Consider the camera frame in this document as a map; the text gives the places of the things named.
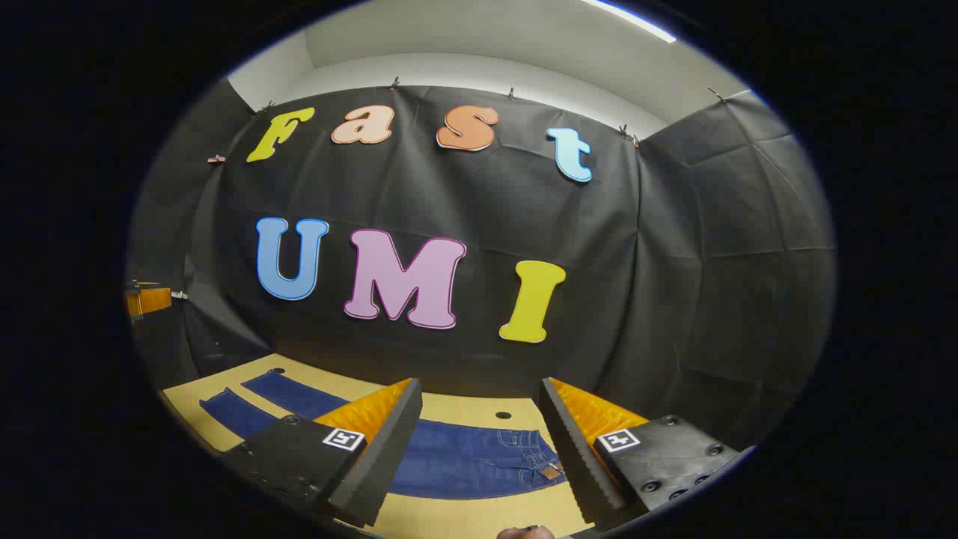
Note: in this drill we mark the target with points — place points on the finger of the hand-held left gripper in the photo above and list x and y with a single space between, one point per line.
150 301

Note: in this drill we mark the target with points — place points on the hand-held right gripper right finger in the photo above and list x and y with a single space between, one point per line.
572 449

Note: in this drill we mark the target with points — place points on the black backdrop cloth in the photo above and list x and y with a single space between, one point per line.
494 202

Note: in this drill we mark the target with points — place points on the blue denim jeans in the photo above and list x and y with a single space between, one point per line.
464 460

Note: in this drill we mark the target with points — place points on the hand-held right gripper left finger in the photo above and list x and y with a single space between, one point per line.
385 449

